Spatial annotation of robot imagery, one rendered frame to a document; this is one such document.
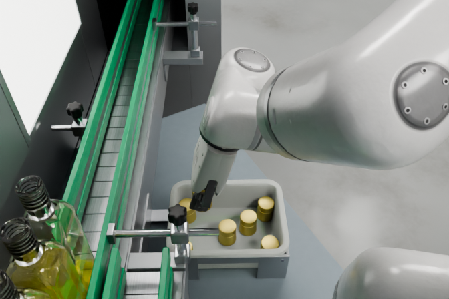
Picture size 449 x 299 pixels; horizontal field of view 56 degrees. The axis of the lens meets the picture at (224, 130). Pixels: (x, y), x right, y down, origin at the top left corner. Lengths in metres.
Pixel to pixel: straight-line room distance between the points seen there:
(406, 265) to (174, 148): 0.78
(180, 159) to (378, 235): 1.09
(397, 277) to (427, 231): 1.63
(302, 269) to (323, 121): 0.64
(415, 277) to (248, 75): 0.29
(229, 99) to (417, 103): 0.27
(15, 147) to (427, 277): 0.62
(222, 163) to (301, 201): 1.33
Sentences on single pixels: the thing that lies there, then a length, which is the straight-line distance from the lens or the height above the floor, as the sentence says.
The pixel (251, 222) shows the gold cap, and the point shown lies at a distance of 0.84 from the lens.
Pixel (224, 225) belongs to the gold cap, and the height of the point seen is 0.81.
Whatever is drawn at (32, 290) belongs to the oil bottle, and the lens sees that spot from 0.51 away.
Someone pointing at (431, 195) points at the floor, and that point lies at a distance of 2.13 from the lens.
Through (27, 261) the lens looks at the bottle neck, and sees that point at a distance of 0.51.
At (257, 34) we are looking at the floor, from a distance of 3.01.
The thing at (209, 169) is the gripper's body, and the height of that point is 1.04.
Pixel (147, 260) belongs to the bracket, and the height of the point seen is 0.89.
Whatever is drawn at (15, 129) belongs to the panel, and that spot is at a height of 1.04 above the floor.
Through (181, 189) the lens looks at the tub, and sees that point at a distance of 0.88.
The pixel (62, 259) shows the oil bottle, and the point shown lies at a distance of 0.54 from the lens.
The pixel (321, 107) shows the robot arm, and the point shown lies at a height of 1.35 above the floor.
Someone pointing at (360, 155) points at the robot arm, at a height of 1.33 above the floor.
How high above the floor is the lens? 1.51
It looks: 43 degrees down
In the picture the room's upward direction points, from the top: straight up
